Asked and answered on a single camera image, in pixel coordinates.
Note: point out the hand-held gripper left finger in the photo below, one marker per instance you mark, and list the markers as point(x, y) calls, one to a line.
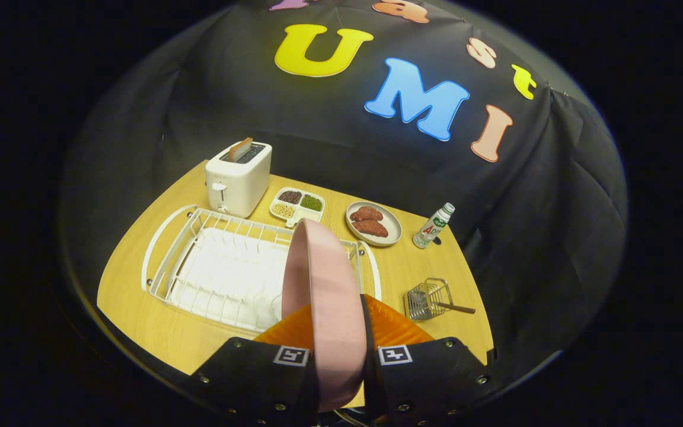
point(246, 373)

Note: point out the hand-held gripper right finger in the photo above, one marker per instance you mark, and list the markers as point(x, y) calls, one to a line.
point(424, 379)

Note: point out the pink plate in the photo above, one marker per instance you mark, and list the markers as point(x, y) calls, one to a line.
point(329, 308)

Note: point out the beige plate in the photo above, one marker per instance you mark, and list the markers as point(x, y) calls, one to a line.
point(392, 228)

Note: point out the black table clamp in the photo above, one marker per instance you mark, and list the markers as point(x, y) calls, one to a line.
point(491, 356)

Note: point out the white drip tray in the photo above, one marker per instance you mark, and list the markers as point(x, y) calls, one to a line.
point(229, 279)

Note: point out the white drink bottle green cap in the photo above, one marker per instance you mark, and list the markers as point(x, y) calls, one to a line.
point(430, 228)

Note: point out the brown meat piece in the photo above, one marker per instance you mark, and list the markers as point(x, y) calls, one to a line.
point(366, 213)
point(371, 228)

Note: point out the white divided bean tray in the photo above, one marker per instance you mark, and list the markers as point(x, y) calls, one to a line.
point(297, 205)

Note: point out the white toaster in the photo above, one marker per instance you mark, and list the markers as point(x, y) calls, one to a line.
point(238, 190)

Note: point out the toast bread slice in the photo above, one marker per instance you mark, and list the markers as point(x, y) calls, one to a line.
point(239, 149)

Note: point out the black backdrop cloth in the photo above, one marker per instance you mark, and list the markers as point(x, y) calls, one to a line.
point(199, 89)

